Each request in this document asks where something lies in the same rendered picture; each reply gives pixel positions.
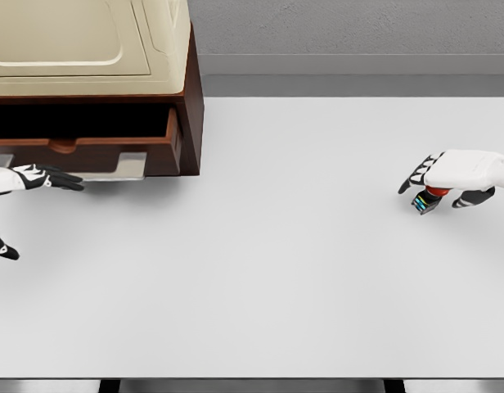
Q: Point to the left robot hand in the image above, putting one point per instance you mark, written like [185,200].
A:
[35,179]

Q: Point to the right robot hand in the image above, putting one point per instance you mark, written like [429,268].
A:
[460,170]

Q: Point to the red button black switch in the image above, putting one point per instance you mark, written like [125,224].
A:
[427,201]

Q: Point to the brown cabinet with beige top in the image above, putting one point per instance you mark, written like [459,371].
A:
[72,41]

